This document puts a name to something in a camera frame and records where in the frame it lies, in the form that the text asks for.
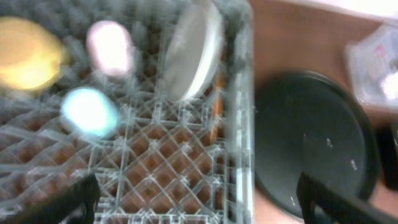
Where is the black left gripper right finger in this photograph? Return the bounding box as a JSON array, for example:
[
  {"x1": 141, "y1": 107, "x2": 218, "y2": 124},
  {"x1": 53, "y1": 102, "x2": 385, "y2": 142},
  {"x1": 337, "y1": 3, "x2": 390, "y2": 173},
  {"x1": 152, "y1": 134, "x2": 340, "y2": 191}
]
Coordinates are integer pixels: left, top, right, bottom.
[{"x1": 296, "y1": 172, "x2": 397, "y2": 224}]

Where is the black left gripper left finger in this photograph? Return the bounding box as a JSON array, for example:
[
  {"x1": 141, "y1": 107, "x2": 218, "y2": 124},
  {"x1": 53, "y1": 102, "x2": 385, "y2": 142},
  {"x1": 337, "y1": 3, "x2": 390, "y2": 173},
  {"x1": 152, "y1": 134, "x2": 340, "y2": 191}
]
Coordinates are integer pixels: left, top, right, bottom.
[{"x1": 1, "y1": 174, "x2": 100, "y2": 224}]

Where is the light blue plastic cup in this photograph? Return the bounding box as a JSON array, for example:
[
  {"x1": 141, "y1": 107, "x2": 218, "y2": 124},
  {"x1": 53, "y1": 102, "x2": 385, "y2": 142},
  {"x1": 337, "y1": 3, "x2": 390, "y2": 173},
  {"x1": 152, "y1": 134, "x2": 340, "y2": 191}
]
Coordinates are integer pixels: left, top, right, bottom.
[{"x1": 60, "y1": 86, "x2": 119, "y2": 139}]

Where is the wooden chopstick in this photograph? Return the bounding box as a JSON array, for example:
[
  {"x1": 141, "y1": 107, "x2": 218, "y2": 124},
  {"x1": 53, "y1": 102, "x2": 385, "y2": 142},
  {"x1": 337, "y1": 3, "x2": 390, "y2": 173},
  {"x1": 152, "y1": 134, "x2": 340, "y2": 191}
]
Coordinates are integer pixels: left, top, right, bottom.
[{"x1": 210, "y1": 74, "x2": 224, "y2": 144}]

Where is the yellow bowl with food scraps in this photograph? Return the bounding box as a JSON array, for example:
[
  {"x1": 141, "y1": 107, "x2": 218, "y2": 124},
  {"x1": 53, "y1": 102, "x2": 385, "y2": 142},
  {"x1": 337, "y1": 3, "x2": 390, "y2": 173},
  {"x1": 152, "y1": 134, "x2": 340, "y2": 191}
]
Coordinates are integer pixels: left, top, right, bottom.
[{"x1": 1, "y1": 16, "x2": 68, "y2": 91}]

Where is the pink plastic cup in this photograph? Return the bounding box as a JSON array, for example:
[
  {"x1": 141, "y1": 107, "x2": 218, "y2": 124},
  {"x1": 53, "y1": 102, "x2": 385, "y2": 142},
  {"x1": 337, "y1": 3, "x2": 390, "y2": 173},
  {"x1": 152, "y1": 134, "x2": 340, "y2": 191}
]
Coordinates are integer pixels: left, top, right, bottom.
[{"x1": 86, "y1": 20, "x2": 134, "y2": 78}]

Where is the grey round plate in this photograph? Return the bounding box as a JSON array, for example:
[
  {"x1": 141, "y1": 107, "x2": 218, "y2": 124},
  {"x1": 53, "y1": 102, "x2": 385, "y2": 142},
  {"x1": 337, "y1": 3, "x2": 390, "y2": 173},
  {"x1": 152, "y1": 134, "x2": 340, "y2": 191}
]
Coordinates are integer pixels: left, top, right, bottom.
[{"x1": 162, "y1": 0, "x2": 224, "y2": 101}]

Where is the grey plastic dishwasher rack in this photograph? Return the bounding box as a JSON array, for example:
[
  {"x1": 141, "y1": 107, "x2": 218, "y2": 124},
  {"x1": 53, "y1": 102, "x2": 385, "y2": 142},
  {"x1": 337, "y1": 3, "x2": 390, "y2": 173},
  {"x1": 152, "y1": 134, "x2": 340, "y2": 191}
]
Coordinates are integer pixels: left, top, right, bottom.
[{"x1": 1, "y1": 1, "x2": 253, "y2": 223}]

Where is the clear plastic waste bin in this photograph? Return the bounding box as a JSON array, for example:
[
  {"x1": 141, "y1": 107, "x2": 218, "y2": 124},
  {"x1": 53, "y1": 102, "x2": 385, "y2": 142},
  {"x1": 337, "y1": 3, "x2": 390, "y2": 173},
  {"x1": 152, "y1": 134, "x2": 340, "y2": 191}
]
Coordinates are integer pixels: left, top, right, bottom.
[{"x1": 345, "y1": 23, "x2": 397, "y2": 110}]

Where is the round black serving tray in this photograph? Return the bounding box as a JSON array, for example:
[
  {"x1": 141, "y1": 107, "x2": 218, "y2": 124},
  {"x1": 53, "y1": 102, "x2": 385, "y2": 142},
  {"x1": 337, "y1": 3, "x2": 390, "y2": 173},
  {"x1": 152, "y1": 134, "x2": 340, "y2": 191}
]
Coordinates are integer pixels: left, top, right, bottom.
[{"x1": 254, "y1": 71, "x2": 380, "y2": 218}]

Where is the crumpled white tissue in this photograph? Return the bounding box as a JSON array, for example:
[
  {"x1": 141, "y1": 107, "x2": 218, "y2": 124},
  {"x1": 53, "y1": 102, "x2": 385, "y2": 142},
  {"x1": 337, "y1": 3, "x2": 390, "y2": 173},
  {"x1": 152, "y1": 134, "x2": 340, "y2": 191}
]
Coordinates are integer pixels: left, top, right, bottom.
[{"x1": 381, "y1": 72, "x2": 398, "y2": 100}]

